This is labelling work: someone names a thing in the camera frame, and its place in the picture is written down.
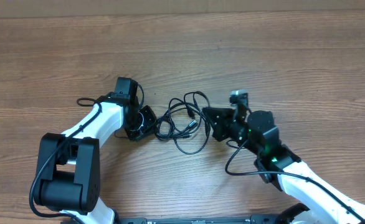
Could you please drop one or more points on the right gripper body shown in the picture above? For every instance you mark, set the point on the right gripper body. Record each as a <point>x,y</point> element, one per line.
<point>237,131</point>

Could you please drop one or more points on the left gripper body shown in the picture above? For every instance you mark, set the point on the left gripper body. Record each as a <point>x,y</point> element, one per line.
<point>142,121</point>

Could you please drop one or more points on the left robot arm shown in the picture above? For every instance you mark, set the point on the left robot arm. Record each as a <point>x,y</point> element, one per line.
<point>67,180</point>

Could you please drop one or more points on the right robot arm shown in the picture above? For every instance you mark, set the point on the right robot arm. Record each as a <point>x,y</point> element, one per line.
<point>320,202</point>

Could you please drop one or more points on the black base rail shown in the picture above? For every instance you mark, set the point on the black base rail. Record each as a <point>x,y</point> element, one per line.
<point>253,219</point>

